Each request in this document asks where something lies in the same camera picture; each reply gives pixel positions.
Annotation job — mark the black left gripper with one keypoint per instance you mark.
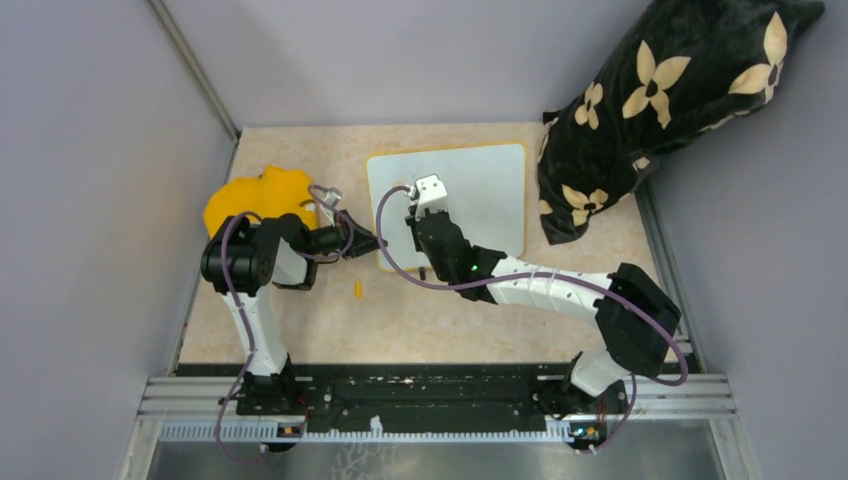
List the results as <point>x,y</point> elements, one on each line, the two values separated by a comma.
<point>362,240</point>

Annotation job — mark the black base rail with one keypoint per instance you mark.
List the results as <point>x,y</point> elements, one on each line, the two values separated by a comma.
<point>498,403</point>

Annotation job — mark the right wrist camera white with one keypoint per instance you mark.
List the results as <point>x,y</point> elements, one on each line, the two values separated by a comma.
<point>428,196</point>

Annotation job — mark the black floral pillow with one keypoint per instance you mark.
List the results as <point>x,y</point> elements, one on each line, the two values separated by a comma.
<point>684,69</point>

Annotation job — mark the white board yellow frame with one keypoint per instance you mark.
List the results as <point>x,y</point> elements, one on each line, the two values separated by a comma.
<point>485,185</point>

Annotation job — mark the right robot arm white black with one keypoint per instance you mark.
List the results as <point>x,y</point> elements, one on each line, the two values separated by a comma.
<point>635,317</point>

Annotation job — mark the yellow cloth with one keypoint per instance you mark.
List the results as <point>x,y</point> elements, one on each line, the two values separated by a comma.
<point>274,193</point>

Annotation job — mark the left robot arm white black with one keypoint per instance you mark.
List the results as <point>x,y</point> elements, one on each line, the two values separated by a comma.
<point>248,256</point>

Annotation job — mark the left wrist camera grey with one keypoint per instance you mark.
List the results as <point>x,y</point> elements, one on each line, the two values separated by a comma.
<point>328,198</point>

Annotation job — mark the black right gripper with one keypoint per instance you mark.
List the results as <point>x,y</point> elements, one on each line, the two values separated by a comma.
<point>411,221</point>

